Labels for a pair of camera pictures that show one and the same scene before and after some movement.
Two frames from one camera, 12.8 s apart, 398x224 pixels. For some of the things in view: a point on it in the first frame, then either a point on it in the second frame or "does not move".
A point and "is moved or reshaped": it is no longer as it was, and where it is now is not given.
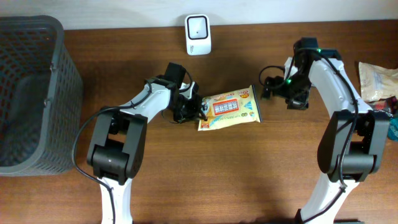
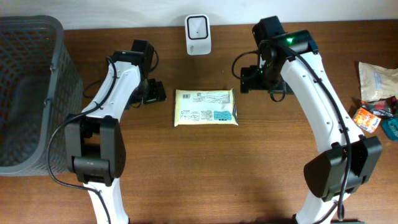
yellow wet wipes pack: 229,109 is moved or reshaped
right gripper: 301,101 -> 249,80
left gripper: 193,113 -> 157,93
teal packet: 392,130 does not move
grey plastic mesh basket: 41,98 does not move
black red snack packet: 389,104 does not move
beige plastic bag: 377,83 does not move
